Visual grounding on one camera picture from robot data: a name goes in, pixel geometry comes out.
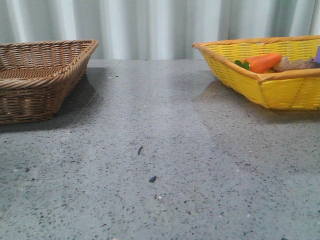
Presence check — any orange toy carrot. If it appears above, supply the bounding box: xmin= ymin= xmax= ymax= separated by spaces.
xmin=234 ymin=53 xmax=282 ymax=74

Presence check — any brown wicker basket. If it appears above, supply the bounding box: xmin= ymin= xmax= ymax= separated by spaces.
xmin=0 ymin=39 xmax=99 ymax=125

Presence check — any yellow wicker basket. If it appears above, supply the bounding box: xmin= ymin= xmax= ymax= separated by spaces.
xmin=192 ymin=35 xmax=320 ymax=110

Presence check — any brown ginger root toy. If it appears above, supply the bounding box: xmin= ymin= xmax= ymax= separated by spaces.
xmin=272 ymin=57 xmax=320 ymax=73

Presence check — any purple object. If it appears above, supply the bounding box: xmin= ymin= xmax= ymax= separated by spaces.
xmin=314 ymin=45 xmax=320 ymax=63

